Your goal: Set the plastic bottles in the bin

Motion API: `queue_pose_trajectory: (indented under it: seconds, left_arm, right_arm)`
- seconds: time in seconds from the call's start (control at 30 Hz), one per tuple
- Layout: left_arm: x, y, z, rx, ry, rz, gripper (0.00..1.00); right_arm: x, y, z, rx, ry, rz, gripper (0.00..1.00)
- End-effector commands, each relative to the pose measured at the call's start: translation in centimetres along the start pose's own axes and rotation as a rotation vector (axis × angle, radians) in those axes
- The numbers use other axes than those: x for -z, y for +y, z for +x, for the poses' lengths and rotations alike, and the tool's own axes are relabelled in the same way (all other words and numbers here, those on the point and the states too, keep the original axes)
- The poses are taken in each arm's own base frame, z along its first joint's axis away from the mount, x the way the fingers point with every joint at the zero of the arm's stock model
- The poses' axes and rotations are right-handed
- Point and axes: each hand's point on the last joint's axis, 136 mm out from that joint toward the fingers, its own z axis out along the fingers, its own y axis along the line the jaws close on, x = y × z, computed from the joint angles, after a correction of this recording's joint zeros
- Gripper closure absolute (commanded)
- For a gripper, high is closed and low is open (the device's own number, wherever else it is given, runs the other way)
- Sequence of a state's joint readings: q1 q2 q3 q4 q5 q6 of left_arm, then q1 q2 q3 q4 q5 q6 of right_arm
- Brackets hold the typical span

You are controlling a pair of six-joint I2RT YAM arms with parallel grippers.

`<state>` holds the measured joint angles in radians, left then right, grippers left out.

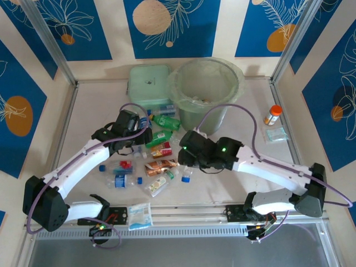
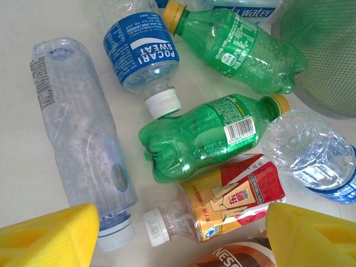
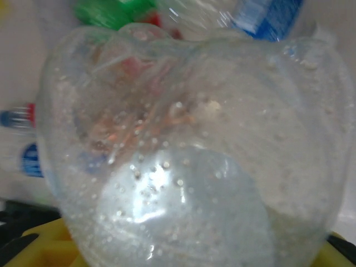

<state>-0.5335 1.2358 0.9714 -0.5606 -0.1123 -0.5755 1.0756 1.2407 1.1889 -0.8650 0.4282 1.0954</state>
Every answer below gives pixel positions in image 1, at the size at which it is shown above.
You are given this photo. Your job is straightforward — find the aluminium table side rail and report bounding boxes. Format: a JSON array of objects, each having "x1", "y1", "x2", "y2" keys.
[
  {"x1": 38, "y1": 82, "x2": 80, "y2": 208},
  {"x1": 269, "y1": 80, "x2": 309, "y2": 201}
]

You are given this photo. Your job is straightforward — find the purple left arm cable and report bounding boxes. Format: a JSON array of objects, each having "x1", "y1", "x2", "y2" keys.
[{"x1": 26, "y1": 102, "x2": 152, "y2": 248}]

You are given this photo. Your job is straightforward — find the orange capped pill bottle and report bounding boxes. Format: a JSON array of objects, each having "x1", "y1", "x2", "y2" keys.
[{"x1": 263, "y1": 105, "x2": 283, "y2": 126}]

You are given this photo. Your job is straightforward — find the green bin lid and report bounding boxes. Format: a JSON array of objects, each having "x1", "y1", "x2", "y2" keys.
[{"x1": 126, "y1": 65, "x2": 175, "y2": 110}]

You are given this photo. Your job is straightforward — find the cream label bottle green cap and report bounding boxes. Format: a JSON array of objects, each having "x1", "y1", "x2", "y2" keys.
[{"x1": 145, "y1": 167, "x2": 181, "y2": 198}]

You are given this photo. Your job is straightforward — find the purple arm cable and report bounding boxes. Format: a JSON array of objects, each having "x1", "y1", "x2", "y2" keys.
[
  {"x1": 196, "y1": 103, "x2": 353, "y2": 241},
  {"x1": 26, "y1": 102, "x2": 152, "y2": 248}
]

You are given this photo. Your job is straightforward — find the grey metal shelf panel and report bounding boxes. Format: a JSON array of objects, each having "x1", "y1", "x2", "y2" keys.
[{"x1": 26, "y1": 238, "x2": 336, "y2": 267}]

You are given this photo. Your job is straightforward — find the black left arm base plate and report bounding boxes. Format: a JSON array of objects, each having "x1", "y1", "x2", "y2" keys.
[{"x1": 76, "y1": 205, "x2": 128, "y2": 226}]

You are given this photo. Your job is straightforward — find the aluminium frame post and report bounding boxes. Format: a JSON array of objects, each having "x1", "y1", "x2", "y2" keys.
[
  {"x1": 271, "y1": 0, "x2": 328, "y2": 84},
  {"x1": 21, "y1": 0, "x2": 78, "y2": 87}
]

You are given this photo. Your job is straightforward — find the grey metal mesh bin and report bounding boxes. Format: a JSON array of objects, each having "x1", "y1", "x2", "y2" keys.
[{"x1": 177, "y1": 93, "x2": 230, "y2": 137}]

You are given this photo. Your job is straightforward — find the aluminium mounting rail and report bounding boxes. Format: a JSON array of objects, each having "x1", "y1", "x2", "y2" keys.
[{"x1": 23, "y1": 201, "x2": 330, "y2": 229}]

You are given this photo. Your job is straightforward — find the crushed brown label bottle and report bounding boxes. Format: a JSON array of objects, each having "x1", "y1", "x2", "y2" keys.
[{"x1": 144, "y1": 159, "x2": 179, "y2": 178}]

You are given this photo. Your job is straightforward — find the white blue tissue packet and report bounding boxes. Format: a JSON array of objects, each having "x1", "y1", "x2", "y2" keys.
[{"x1": 127, "y1": 202, "x2": 155, "y2": 231}]

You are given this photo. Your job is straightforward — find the black controller board with wires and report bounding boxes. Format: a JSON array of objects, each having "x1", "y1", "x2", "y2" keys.
[
  {"x1": 246, "y1": 221, "x2": 275, "y2": 243},
  {"x1": 88, "y1": 224, "x2": 112, "y2": 243}
]

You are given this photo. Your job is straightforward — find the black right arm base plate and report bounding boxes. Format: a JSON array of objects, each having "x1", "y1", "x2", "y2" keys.
[{"x1": 222, "y1": 204, "x2": 278, "y2": 223}]

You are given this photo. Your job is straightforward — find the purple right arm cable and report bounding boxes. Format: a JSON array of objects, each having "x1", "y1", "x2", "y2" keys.
[{"x1": 196, "y1": 103, "x2": 353, "y2": 241}]

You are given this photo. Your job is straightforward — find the grey slotted cable duct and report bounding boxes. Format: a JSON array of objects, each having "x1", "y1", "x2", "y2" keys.
[{"x1": 34, "y1": 225, "x2": 250, "y2": 240}]

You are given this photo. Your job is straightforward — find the small clear green sachet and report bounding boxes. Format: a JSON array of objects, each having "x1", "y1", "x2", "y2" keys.
[{"x1": 263, "y1": 127, "x2": 288, "y2": 145}]

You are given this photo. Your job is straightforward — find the red orange juice carton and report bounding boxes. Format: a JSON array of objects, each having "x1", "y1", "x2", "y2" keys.
[{"x1": 151, "y1": 141, "x2": 172, "y2": 159}]

